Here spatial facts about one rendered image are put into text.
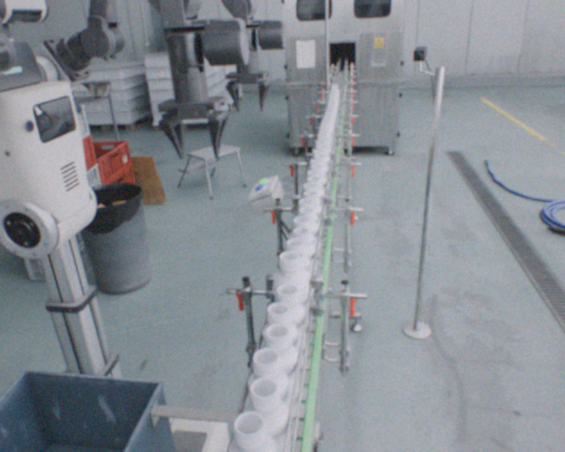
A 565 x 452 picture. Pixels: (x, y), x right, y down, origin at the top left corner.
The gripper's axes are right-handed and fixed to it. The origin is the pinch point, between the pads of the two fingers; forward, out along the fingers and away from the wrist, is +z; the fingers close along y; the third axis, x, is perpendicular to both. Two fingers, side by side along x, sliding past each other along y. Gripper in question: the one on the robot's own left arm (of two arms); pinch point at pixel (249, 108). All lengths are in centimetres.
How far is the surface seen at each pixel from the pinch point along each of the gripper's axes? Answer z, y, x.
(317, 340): 39, -21, 44
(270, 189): 26.8, -2.1, -10.7
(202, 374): 139, 45, -47
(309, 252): 26.9, -18.3, 29.0
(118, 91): 73, 355, -586
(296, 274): 22, -18, 46
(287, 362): 27, -18, 65
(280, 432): 28, -19, 77
